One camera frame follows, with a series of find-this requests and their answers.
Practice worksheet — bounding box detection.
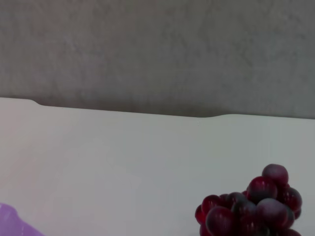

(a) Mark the dark red grape bunch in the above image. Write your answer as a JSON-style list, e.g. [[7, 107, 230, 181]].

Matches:
[[194, 163, 303, 236]]

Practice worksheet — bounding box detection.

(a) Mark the purple wavy plastic bowl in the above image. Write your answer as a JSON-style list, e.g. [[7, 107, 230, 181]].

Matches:
[[0, 203, 48, 236]]

